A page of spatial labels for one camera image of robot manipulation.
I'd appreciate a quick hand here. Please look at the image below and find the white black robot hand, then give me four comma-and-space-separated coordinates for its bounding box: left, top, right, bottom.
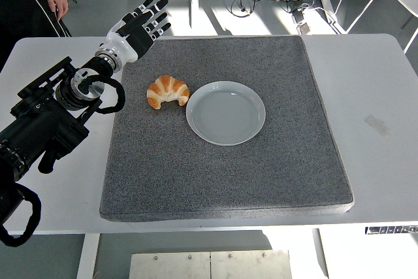
99, 0, 172, 63

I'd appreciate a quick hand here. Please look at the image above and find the golden croissant bread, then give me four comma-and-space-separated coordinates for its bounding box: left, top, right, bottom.
146, 74, 191, 110

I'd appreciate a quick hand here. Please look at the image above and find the round white plate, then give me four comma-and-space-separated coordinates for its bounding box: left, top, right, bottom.
185, 80, 266, 146

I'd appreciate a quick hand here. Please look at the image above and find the grey metal plate with screws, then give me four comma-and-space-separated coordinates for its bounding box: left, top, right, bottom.
129, 249, 293, 279

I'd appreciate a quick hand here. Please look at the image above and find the person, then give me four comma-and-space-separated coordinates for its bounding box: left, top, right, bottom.
0, 0, 72, 73

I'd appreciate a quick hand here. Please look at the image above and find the grey speckled square mat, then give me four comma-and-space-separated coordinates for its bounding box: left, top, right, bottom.
99, 35, 355, 223

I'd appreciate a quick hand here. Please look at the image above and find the grey floor power adapter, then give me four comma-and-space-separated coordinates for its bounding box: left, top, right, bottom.
291, 7, 315, 35

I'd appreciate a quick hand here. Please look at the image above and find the white table leg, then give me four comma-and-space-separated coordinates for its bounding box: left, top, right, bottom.
76, 233, 101, 279
312, 227, 331, 279

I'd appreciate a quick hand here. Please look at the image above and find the table height control panel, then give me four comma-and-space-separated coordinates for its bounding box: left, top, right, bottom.
364, 225, 418, 236

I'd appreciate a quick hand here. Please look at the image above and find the white desk frame leg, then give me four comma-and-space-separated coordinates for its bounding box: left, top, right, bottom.
312, 0, 347, 35

